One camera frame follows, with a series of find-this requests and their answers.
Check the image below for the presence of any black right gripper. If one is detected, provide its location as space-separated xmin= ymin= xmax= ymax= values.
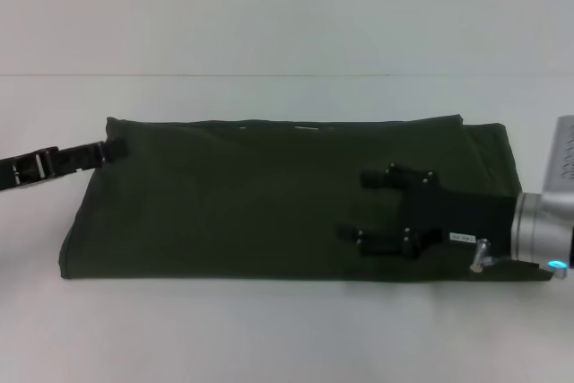
xmin=337 ymin=161 xmax=517 ymax=263

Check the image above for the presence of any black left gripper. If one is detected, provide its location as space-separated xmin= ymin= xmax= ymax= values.
xmin=0 ymin=137 xmax=129 ymax=194

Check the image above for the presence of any dark green t-shirt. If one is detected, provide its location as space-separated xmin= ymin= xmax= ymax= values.
xmin=59 ymin=112 xmax=553 ymax=283

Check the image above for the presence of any silver right cable plug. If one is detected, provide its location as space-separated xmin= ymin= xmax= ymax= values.
xmin=467 ymin=238 xmax=495 ymax=274

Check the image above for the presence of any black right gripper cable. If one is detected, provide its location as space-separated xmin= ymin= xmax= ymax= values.
xmin=488 ymin=255 xmax=542 ymax=270

